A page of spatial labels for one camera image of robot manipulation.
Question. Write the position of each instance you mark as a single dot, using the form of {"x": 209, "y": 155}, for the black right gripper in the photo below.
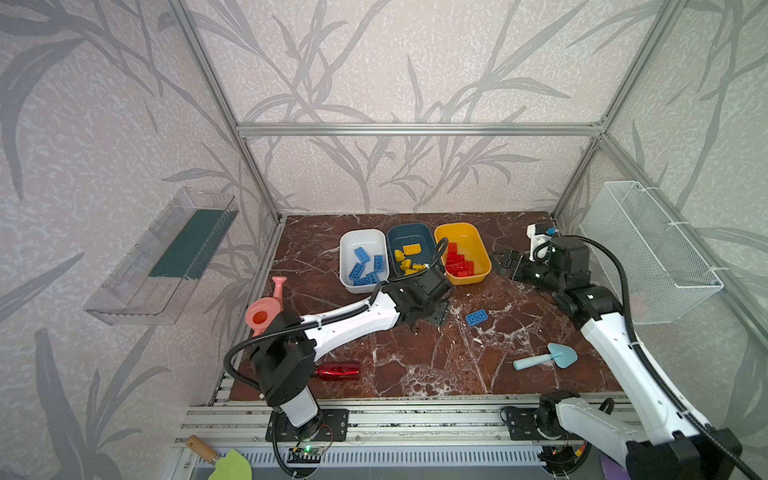
{"x": 522, "y": 265}

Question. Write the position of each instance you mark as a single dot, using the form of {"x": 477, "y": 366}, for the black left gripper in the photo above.
{"x": 435, "y": 309}

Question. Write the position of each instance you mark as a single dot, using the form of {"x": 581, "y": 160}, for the yellow curved lego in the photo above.
{"x": 412, "y": 249}

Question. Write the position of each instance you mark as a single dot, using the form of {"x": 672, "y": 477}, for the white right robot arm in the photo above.
{"x": 674, "y": 440}

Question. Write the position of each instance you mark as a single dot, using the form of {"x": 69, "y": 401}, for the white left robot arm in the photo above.
{"x": 279, "y": 361}

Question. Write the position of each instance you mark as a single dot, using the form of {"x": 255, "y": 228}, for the dark teal plastic bin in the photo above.
{"x": 406, "y": 234}

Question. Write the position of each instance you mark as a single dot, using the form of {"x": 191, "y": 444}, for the white plastic bin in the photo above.
{"x": 374, "y": 243}

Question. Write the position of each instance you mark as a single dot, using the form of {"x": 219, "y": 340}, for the yellow plastic bin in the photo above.
{"x": 465, "y": 232}

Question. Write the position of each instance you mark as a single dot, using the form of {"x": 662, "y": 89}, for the pink watering can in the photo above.
{"x": 261, "y": 313}

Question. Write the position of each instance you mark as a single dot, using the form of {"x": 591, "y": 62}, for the purple object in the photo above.
{"x": 612, "y": 470}

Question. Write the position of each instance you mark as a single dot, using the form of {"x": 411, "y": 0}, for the green scraper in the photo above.
{"x": 228, "y": 466}

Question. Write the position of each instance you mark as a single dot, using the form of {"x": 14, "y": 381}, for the white wire basket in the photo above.
{"x": 667, "y": 276}

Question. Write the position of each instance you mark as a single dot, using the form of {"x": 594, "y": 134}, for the clear wall shelf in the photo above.
{"x": 156, "y": 279}

